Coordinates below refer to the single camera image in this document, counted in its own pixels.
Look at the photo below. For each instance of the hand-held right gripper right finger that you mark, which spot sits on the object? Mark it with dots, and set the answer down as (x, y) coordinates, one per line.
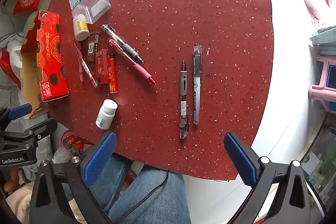
(240, 161)

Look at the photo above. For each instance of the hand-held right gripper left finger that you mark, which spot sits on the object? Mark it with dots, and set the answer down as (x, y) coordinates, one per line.
(101, 158)

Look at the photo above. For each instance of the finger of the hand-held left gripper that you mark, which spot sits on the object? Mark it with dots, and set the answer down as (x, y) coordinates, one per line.
(19, 111)
(43, 128)

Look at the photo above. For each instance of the white medicine bottle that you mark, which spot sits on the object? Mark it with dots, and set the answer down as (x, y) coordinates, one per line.
(106, 115)

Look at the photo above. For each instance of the red cardboard box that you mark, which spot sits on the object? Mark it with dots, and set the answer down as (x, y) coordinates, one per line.
(48, 56)

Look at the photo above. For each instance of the red patterned pen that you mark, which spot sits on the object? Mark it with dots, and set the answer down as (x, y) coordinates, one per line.
(80, 66)
(86, 69)

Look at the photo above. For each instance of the red cigarette pack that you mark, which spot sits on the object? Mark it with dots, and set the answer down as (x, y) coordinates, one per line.
(101, 67)

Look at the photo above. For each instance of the black pen with white label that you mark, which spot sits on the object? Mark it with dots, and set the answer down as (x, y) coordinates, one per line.
(183, 98)

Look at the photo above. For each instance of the red lighter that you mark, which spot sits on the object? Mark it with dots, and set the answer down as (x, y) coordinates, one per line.
(112, 74)

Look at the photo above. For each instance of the silver pen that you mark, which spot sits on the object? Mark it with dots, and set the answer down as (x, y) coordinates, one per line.
(197, 82)

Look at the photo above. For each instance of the dark red small pack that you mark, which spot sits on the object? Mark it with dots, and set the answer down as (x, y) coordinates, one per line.
(92, 47)

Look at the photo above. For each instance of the red grip pen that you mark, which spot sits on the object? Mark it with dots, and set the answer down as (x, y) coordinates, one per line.
(139, 69)

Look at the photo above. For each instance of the white bottle with yellow label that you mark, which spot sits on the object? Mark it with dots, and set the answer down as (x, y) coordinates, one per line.
(80, 29)

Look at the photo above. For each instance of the clear plastic box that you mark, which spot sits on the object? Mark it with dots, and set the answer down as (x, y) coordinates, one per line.
(89, 1)

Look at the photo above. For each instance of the person's left leg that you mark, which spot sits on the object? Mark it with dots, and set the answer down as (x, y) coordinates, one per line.
(115, 174)

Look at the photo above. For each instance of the person's leg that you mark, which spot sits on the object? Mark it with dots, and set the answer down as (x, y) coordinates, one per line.
(152, 200)
(115, 174)

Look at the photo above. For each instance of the red printed packaging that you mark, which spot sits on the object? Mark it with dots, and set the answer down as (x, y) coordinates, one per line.
(74, 140)

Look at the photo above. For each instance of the white plastic bag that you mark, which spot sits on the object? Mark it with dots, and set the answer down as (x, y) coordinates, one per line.
(61, 155)

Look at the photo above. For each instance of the red cloth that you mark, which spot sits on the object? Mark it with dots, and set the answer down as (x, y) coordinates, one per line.
(8, 69)

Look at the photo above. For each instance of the person's right leg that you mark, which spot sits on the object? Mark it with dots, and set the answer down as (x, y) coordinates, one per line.
(152, 200)

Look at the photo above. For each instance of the grey striped blanket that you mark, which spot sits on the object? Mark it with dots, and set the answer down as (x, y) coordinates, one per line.
(10, 40)

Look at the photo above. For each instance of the pink plastic stool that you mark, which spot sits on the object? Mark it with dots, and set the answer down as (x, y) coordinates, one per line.
(323, 92)

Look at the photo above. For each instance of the teal fabric stack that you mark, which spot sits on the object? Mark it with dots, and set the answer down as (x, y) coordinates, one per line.
(324, 39)

